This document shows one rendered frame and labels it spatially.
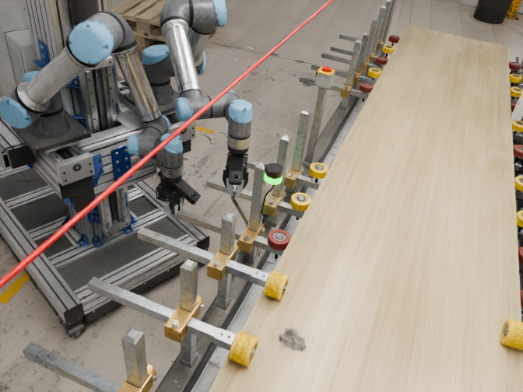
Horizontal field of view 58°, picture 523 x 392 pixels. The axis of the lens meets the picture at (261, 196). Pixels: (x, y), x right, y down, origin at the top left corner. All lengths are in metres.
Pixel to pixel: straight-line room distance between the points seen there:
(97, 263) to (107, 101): 0.87
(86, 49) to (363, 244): 1.12
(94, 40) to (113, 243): 1.39
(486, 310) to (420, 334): 0.27
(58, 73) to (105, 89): 0.51
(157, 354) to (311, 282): 1.11
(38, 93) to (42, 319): 1.32
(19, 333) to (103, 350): 0.43
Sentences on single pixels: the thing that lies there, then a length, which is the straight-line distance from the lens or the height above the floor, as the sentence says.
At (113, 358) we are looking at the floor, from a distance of 2.48.
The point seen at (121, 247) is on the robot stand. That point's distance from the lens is 2.66.
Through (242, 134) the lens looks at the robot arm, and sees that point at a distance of 1.53.
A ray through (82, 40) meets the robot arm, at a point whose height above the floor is 1.51.
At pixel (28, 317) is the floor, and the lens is 2.72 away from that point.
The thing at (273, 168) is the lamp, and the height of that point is 1.16.
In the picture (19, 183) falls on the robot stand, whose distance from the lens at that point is 3.23.
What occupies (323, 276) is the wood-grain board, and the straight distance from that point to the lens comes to 1.60.
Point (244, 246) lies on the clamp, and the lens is 1.73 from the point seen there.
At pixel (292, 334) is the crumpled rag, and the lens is 1.42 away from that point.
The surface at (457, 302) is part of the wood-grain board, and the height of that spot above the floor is 0.90.
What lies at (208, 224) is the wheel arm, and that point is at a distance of 1.79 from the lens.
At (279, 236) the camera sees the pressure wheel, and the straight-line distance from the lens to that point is 1.69.
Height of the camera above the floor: 2.05
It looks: 38 degrees down
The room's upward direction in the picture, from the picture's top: 7 degrees clockwise
